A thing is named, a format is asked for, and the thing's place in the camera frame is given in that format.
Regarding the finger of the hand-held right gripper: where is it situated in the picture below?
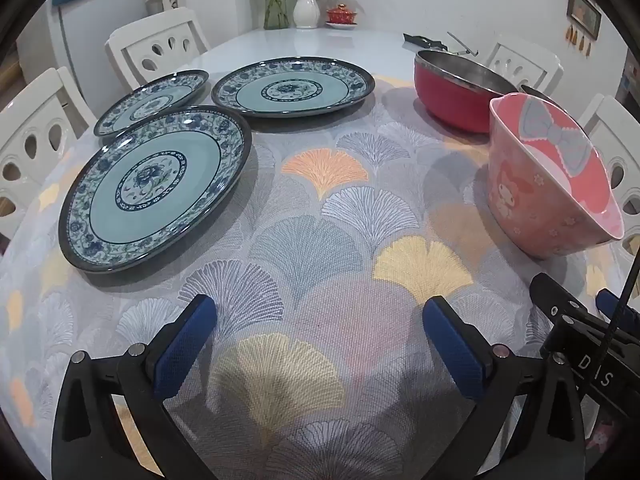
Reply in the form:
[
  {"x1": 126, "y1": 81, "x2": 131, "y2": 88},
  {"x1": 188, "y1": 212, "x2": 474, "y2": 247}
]
[
  {"x1": 530, "y1": 272, "x2": 608, "y2": 341},
  {"x1": 595, "y1": 289, "x2": 640, "y2": 333}
]

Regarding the red lidded teacup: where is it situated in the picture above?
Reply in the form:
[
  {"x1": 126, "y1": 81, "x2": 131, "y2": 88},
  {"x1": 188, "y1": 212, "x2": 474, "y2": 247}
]
[{"x1": 326, "y1": 4, "x2": 360, "y2": 28}]

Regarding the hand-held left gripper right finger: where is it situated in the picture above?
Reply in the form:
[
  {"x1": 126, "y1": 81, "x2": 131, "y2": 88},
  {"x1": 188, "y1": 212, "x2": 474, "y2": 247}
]
[{"x1": 422, "y1": 296, "x2": 587, "y2": 480}]

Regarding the small blue floral plate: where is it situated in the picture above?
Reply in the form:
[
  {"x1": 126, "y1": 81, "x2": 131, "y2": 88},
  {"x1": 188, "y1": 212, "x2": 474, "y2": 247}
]
[{"x1": 93, "y1": 70, "x2": 210, "y2": 137}]

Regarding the black cable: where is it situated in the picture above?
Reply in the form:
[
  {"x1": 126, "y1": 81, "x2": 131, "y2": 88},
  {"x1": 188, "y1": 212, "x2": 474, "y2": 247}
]
[{"x1": 604, "y1": 250, "x2": 640, "y2": 361}]

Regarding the blue steel bowl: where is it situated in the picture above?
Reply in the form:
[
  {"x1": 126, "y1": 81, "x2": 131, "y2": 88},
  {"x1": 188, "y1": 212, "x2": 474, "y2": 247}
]
[{"x1": 519, "y1": 84, "x2": 563, "y2": 111}]

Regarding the pink cartoon print bowl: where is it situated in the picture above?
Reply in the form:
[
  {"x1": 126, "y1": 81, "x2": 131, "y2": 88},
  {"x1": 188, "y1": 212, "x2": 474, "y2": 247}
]
[{"x1": 488, "y1": 92, "x2": 626, "y2": 261}]

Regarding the small framed wall picture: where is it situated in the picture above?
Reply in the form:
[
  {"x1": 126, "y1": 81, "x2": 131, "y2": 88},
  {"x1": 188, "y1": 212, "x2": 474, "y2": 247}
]
[{"x1": 566, "y1": 0, "x2": 602, "y2": 41}]

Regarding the white dining chair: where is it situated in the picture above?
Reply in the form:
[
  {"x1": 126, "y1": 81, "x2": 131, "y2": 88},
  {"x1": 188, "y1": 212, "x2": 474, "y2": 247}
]
[
  {"x1": 104, "y1": 7, "x2": 211, "y2": 92},
  {"x1": 0, "y1": 66, "x2": 98, "y2": 256},
  {"x1": 485, "y1": 41, "x2": 564, "y2": 96},
  {"x1": 577, "y1": 94, "x2": 640, "y2": 221}
]

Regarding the white refrigerator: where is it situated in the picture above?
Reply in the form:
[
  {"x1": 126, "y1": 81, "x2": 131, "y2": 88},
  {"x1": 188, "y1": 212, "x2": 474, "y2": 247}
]
[{"x1": 17, "y1": 0, "x2": 151, "y2": 113}]

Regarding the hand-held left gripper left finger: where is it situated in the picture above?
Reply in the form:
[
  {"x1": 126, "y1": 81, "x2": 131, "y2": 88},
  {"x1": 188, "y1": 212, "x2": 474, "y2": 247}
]
[{"x1": 52, "y1": 294, "x2": 219, "y2": 480}]

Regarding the red steel bowl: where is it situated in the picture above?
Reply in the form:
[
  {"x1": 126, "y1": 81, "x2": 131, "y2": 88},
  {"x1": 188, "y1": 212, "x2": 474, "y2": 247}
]
[{"x1": 413, "y1": 49, "x2": 521, "y2": 134}]

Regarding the orange hanging wall ornament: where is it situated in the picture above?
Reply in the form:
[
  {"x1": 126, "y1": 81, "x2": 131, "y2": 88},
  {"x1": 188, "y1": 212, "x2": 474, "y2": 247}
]
[{"x1": 565, "y1": 24, "x2": 593, "y2": 57}]

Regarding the white ceramic vase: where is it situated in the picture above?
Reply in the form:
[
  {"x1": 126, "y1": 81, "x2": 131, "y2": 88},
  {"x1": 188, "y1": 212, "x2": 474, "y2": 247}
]
[{"x1": 292, "y1": 0, "x2": 321, "y2": 29}]

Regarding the large blue floral plate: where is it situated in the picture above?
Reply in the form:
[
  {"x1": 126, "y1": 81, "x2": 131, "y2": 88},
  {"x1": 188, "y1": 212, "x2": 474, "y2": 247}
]
[
  {"x1": 57, "y1": 105, "x2": 253, "y2": 275},
  {"x1": 211, "y1": 58, "x2": 376, "y2": 119}
]

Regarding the ginkgo leaf pattern tablecloth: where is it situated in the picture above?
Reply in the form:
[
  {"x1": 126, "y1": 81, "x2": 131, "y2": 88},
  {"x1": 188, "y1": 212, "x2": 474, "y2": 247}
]
[{"x1": 0, "y1": 77, "x2": 640, "y2": 480}]

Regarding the black metal folding stand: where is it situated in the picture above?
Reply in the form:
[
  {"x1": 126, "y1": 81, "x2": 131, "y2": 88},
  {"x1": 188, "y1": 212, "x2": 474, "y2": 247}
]
[{"x1": 402, "y1": 31, "x2": 479, "y2": 57}]

